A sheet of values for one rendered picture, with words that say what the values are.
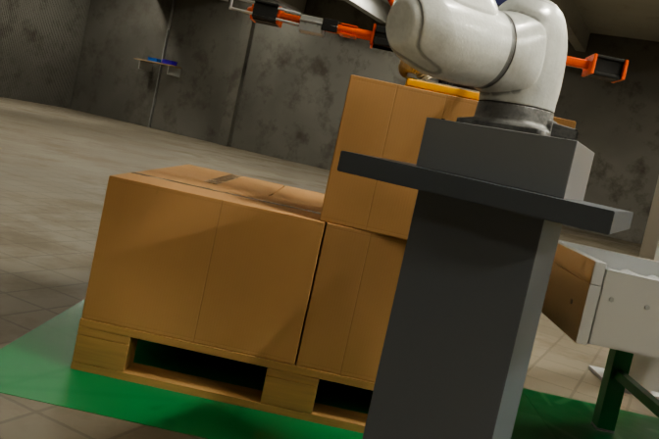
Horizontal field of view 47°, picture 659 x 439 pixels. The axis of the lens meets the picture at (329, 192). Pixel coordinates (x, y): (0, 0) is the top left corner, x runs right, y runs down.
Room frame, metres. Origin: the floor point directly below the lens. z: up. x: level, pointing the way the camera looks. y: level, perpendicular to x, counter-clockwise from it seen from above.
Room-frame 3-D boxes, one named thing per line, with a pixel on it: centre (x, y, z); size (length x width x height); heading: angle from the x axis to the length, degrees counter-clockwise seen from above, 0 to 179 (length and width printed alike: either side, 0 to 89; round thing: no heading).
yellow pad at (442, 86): (2.09, -0.31, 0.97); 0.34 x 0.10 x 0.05; 87
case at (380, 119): (2.21, -0.31, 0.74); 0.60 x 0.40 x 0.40; 85
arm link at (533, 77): (1.56, -0.32, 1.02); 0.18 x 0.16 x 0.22; 121
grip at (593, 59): (1.92, -0.60, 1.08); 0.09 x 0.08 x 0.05; 177
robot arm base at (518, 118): (1.55, -0.35, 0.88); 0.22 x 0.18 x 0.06; 62
